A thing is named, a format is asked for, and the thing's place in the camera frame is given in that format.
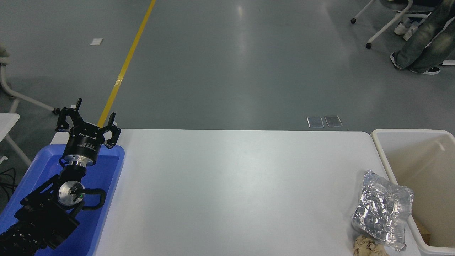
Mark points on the white-legged wheeled chair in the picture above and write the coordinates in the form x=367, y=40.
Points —
x=385, y=28

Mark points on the white-framed chair with caster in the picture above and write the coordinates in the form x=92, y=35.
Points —
x=21, y=97

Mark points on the white paper scrap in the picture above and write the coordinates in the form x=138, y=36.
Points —
x=96, y=41

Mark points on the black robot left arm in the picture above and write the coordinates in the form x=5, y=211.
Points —
x=46, y=213

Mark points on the large pale plastic bin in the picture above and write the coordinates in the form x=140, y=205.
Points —
x=426, y=167

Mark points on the crumpled tan paper ball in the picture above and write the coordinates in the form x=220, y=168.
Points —
x=368, y=247

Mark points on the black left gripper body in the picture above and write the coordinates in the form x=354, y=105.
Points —
x=85, y=144

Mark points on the small white side table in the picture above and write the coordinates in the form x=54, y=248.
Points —
x=6, y=122

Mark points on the silver floor plate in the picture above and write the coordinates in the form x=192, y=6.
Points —
x=333, y=121
x=315, y=121

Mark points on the white flat floor object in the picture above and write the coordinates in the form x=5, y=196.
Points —
x=449, y=63

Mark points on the blue plastic tray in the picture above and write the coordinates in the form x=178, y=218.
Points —
x=103, y=177

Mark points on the person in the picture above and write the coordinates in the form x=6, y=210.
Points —
x=432, y=42
x=405, y=30

